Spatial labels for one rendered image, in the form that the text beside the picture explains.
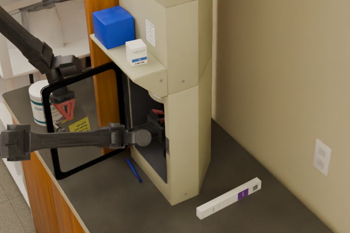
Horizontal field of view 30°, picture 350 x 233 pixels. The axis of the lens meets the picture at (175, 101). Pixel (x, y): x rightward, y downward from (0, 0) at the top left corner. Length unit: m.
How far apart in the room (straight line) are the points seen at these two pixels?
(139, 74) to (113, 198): 0.59
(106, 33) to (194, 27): 0.29
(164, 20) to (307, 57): 0.49
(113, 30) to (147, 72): 0.19
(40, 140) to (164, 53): 0.46
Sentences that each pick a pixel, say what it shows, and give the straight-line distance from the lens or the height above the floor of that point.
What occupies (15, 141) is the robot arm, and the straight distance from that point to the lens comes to 1.94.
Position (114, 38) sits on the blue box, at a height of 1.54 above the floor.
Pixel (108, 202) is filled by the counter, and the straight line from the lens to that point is 2.35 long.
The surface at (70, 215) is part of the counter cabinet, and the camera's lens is 2.60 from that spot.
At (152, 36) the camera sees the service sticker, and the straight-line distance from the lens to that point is 2.00.
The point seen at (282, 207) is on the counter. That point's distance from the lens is 2.33.
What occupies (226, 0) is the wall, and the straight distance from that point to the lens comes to 2.42.
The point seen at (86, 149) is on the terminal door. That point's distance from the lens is 2.38.
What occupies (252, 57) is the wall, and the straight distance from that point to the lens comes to 2.37.
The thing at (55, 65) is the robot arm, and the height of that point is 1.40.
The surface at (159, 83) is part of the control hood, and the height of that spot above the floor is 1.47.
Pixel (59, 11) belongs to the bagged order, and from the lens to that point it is 3.27.
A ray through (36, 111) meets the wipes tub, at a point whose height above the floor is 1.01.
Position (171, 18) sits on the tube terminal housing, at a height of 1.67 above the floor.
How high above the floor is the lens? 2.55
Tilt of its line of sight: 35 degrees down
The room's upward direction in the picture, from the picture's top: 2 degrees counter-clockwise
